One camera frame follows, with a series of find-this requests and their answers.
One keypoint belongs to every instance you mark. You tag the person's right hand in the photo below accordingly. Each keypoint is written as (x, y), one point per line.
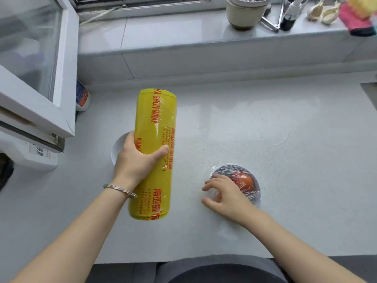
(232, 203)

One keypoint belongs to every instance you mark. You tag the person's left hand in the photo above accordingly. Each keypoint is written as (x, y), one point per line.
(132, 167)

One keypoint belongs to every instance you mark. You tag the white bowl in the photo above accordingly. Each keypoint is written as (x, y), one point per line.
(257, 190)
(117, 150)

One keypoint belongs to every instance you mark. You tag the clear cling film sheet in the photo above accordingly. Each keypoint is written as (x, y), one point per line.
(232, 169)

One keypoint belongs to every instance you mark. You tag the yellow plastic wrap roll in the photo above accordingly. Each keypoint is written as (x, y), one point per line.
(153, 114)

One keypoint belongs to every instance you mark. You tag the person's right forearm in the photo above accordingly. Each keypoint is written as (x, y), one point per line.
(294, 253)

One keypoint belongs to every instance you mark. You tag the person's left forearm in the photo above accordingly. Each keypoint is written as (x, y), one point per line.
(73, 238)

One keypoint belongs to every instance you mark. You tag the grey shirt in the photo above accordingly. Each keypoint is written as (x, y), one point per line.
(218, 263)

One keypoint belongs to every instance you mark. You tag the white bottle blue orange label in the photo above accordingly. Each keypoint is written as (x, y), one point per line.
(82, 97)

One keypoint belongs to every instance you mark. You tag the white appliance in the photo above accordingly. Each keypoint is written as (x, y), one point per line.
(26, 156)

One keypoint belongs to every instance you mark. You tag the white open window sash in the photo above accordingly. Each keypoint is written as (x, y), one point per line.
(66, 70)

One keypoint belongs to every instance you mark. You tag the black rounded object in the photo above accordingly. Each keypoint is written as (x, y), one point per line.
(5, 173)

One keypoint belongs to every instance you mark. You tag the steel sink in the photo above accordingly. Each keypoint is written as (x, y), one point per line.
(371, 91)

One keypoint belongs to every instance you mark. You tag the metal kitchen tool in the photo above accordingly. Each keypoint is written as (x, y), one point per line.
(272, 25)

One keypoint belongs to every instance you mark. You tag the beige ceramic pot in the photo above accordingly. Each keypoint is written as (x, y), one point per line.
(246, 16)

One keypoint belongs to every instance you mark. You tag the black spray bottle white cap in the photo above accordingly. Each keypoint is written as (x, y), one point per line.
(290, 19)

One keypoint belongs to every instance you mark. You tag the garlic bulb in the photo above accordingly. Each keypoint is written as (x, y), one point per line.
(315, 11)
(330, 15)

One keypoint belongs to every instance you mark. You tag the pink cloth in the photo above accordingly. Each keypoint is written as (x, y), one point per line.
(355, 23)

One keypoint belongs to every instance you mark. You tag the white fixed window frame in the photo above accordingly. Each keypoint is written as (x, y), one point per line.
(147, 12)

